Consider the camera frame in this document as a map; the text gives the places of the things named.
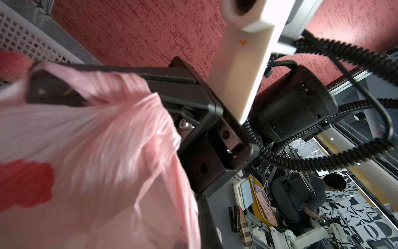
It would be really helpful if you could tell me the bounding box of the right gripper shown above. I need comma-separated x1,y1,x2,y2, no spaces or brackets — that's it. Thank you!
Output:
27,57,260,249

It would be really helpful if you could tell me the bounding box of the pink plastic bag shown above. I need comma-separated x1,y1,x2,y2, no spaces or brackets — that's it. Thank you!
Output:
1,62,201,249

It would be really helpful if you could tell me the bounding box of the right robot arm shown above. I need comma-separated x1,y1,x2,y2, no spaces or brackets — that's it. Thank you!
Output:
62,54,398,249

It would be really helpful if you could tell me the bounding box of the peach in basket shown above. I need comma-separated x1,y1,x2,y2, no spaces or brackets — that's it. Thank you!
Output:
1,50,34,83

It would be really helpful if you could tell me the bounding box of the person in background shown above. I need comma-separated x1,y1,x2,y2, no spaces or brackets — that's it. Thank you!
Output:
288,173,347,220

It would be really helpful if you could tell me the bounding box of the white plastic basket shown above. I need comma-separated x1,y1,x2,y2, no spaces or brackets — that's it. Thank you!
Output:
0,1,78,91

